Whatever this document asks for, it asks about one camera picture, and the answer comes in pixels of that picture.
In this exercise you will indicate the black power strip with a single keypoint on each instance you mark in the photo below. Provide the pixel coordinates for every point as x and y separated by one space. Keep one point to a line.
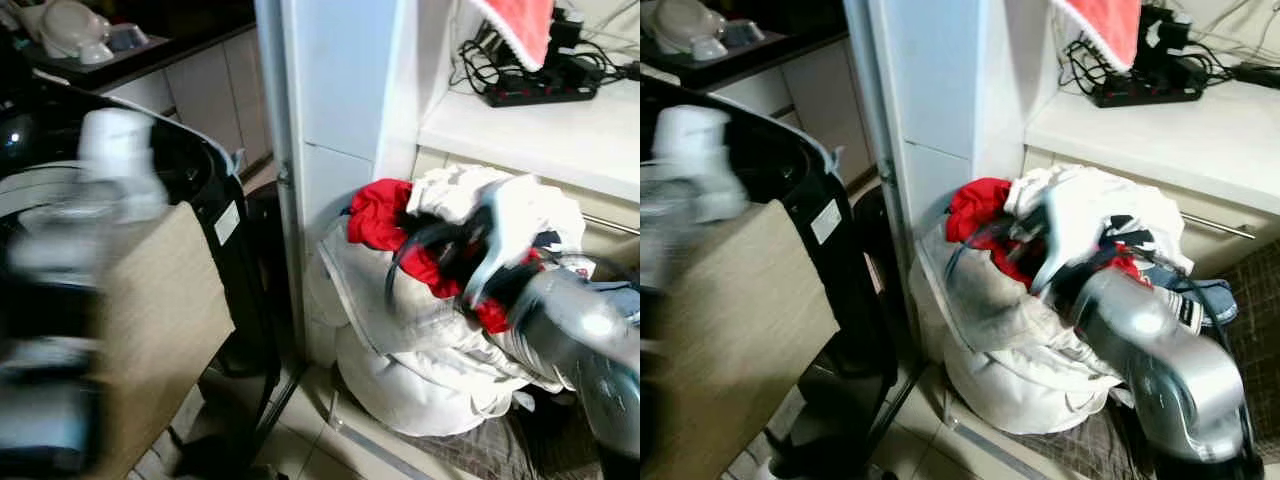
1150 88
545 88

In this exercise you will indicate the red garment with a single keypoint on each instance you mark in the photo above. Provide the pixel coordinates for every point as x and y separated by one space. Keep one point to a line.
975 205
380 215

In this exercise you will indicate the white garment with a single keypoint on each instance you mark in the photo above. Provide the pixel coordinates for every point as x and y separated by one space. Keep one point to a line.
1110 205
455 190

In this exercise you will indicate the beige board panel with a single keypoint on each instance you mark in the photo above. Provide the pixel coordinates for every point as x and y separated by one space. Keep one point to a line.
740 340
165 330

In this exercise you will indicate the white fabric laundry bag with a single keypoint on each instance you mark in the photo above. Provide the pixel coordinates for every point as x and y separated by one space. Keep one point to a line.
400 350
990 340

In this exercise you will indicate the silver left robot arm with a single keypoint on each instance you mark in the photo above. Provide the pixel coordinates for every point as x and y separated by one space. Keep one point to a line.
60 250
675 230

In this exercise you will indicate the blue jeans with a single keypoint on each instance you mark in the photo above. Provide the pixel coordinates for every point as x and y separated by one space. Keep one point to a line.
1205 298
622 300

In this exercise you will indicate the white kitchen appliance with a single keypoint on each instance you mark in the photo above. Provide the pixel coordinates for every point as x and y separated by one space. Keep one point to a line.
68 28
685 25

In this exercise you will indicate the white shelf cabinet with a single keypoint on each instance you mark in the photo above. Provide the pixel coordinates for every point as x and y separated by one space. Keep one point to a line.
935 90
340 90

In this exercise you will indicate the black plug adapter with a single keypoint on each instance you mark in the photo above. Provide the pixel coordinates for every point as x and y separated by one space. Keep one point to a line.
567 30
1160 30

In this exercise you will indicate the small black flat device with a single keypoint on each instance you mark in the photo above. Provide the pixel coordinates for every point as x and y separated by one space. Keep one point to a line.
628 71
1257 74

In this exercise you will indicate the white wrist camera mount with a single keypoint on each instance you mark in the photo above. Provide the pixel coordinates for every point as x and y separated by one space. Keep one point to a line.
1062 230
120 150
497 235
715 150

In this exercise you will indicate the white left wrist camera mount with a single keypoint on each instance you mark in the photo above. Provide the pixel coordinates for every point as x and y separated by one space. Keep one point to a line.
715 150
120 150

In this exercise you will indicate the red towel with white edge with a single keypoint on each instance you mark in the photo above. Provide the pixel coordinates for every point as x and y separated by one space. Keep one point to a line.
520 28
1105 28

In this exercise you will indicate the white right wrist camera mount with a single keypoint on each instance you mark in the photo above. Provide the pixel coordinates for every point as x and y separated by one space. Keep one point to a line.
497 235
1062 230

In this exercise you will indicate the grey translucent container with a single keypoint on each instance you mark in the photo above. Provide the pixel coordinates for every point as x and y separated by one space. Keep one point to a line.
128 38
745 34

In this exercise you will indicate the dark kitchen countertop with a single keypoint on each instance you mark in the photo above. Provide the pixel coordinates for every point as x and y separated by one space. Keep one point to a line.
180 45
790 40

